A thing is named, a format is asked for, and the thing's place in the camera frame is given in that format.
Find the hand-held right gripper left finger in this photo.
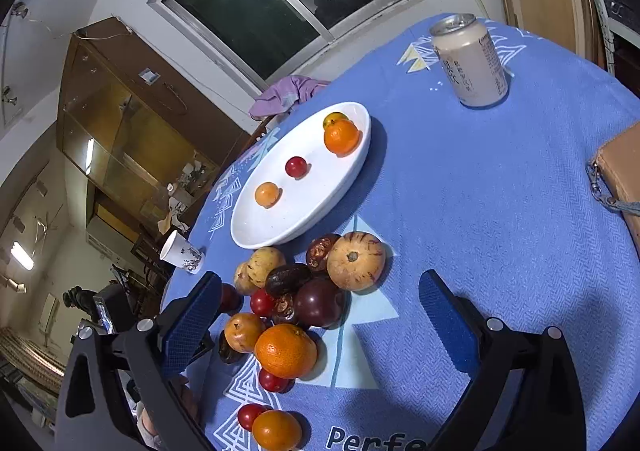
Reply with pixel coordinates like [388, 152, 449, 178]
[54, 271, 223, 451]

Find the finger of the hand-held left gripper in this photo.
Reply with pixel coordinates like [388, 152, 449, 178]
[187, 331, 217, 367]

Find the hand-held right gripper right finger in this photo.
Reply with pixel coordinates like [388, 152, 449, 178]
[418, 269, 587, 451]

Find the small yellow pepino melon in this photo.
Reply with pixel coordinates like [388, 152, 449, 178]
[248, 246, 287, 288]
[234, 262, 258, 296]

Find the dark brown mangosteen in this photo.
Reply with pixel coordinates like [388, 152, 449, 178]
[271, 293, 300, 326]
[305, 233, 343, 274]

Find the dark brown wrinkled date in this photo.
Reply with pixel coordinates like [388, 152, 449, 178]
[264, 263, 312, 298]

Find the tan striped pepino melon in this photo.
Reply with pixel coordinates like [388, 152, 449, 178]
[327, 231, 387, 292]

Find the white oval plate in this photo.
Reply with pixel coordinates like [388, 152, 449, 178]
[230, 102, 372, 250]

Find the white printed paper cup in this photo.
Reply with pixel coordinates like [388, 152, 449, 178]
[160, 230, 206, 276]

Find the wooden slatted bench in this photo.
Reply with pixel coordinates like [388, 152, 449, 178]
[0, 326, 68, 377]

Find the fluorescent tube light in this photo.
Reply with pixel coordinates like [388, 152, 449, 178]
[11, 241, 35, 269]

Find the blue printed tablecloth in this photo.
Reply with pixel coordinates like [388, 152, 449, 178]
[160, 14, 640, 451]

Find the wooden glass cabinet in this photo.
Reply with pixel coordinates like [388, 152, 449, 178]
[56, 16, 251, 237]

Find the tan leather pouch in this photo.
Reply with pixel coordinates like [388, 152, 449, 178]
[586, 120, 640, 218]

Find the purple garment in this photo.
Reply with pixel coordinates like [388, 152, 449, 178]
[249, 75, 332, 121]

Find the beige beverage can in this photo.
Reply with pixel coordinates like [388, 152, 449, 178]
[429, 12, 510, 108]

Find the white metal storage shelf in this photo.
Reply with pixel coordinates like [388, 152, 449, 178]
[560, 0, 640, 97]

